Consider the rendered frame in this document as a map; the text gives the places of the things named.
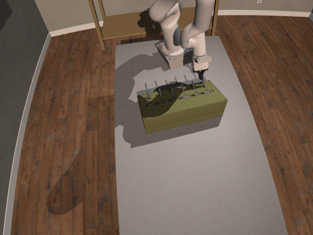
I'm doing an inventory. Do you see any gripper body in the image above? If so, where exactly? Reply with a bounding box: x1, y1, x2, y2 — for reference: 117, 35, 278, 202
192, 55, 208, 71

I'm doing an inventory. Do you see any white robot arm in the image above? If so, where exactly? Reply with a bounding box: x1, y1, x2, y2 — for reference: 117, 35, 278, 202
149, 0, 215, 64

